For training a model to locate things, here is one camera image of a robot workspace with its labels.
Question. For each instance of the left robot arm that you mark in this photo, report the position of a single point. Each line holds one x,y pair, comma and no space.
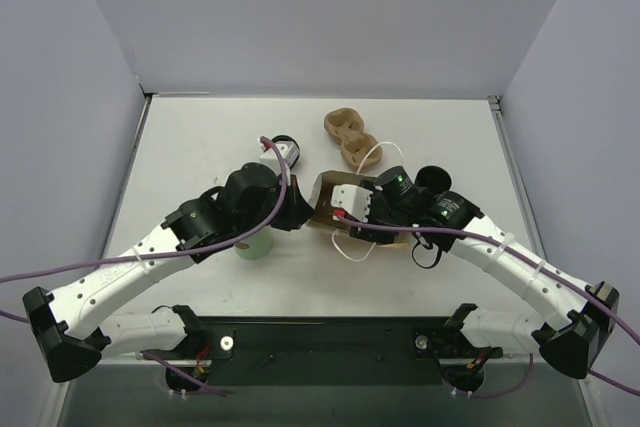
77,325

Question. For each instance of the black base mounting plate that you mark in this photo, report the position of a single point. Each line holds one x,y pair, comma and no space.
328,351

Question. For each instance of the brown pulp cup carriers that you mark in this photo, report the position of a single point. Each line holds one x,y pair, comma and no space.
358,148

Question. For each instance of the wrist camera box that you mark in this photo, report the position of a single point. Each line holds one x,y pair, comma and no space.
352,200
270,158

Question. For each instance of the green straw holder cup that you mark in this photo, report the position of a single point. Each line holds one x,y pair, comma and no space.
256,246

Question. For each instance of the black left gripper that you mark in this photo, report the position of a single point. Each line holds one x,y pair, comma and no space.
296,204

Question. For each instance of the brown paper bag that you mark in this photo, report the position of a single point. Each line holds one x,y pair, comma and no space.
351,249

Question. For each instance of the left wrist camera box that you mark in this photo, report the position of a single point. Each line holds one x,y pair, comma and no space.
270,158

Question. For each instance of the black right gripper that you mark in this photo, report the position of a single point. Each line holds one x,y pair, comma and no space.
373,232

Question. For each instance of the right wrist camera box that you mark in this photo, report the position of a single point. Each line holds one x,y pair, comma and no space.
352,200

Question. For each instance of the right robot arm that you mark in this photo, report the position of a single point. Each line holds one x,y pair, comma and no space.
570,321

